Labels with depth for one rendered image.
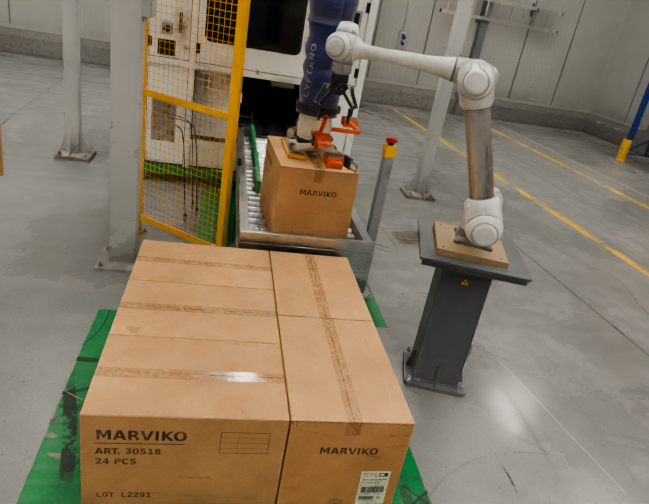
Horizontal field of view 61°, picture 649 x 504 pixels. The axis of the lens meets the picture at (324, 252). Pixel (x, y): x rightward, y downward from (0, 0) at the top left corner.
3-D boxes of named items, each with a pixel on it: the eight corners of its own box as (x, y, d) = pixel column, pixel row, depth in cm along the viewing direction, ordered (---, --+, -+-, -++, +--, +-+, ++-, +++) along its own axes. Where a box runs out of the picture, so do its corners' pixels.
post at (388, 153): (352, 289, 368) (383, 142, 328) (362, 289, 370) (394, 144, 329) (354, 294, 362) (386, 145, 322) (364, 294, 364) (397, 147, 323)
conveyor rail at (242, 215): (235, 147, 489) (237, 126, 481) (241, 148, 490) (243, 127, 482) (235, 264, 283) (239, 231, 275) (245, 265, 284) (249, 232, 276)
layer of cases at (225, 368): (140, 311, 277) (143, 239, 260) (333, 323, 296) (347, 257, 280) (81, 515, 170) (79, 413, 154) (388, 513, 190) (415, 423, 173)
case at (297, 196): (259, 200, 334) (267, 135, 318) (322, 205, 345) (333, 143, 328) (270, 241, 282) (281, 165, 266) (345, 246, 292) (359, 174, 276)
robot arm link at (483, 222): (502, 233, 248) (506, 253, 228) (465, 236, 252) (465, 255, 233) (494, 55, 219) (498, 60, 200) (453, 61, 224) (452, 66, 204)
